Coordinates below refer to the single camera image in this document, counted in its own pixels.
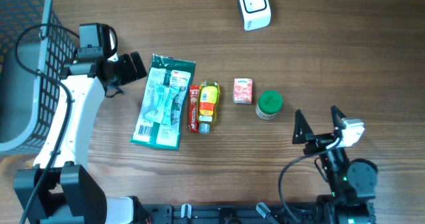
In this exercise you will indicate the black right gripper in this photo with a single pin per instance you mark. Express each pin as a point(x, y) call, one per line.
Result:
point(302, 131)

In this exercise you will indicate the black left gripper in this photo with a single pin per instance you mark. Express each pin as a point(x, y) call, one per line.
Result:
point(142, 71)

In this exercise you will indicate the green 3M package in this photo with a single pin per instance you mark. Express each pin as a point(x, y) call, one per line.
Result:
point(159, 121)

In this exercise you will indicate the green lid jar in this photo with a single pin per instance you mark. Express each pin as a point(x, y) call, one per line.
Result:
point(269, 104)

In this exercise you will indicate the yellow liquid bottle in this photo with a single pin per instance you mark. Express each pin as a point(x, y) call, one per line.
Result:
point(209, 96)

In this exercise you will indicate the red Nescafe sachet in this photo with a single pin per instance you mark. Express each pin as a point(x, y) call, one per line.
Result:
point(193, 99)

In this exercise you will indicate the red tissue pack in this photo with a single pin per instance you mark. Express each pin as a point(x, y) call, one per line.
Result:
point(242, 92)

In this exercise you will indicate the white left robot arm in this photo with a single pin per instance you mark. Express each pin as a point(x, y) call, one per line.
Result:
point(58, 188)

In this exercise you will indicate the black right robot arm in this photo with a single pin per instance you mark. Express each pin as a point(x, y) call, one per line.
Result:
point(352, 182)

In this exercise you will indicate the white barcode scanner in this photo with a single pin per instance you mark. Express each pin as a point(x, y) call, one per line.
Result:
point(256, 14)

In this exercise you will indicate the grey mesh basket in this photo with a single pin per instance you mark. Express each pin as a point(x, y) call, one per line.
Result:
point(30, 32)

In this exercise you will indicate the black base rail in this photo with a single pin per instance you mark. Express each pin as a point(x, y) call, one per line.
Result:
point(260, 213)

